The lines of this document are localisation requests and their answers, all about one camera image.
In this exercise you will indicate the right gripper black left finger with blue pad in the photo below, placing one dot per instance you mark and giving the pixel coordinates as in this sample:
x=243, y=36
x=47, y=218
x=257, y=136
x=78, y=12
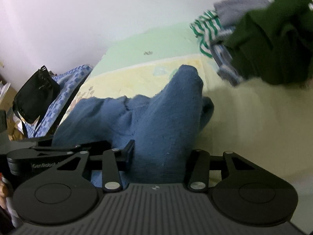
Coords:
x=72, y=186

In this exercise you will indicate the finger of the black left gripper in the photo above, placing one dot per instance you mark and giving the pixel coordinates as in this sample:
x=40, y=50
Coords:
x=93, y=147

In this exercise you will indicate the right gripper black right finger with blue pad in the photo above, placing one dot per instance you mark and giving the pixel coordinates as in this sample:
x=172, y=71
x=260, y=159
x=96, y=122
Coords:
x=239, y=189

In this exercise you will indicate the blue fleece garment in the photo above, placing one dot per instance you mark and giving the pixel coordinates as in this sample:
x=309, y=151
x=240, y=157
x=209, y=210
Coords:
x=164, y=127

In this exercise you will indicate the blue checkered blanket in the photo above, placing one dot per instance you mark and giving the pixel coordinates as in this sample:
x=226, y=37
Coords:
x=70, y=83

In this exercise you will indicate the pastel patterned bed sheet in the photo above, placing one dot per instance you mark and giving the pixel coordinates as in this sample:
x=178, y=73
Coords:
x=269, y=125

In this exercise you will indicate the black bag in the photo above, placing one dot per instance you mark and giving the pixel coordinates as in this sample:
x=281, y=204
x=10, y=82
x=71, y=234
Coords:
x=32, y=101

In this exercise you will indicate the dark green garment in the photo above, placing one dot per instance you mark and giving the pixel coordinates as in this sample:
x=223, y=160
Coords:
x=274, y=43

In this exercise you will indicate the green white striped garment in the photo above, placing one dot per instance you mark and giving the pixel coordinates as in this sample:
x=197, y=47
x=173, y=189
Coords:
x=205, y=28

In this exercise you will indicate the grey blue garment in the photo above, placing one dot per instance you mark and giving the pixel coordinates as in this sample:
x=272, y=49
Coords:
x=229, y=13

